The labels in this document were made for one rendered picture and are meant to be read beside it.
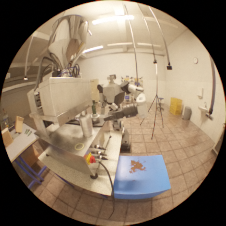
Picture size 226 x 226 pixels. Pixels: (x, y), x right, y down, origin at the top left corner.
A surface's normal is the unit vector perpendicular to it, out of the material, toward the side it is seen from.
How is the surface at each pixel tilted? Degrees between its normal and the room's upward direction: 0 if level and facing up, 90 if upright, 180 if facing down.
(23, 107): 90
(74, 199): 0
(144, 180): 0
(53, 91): 90
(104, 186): 0
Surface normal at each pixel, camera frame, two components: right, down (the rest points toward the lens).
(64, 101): 0.98, 0.02
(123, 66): -0.18, 0.35
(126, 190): -0.05, -0.94
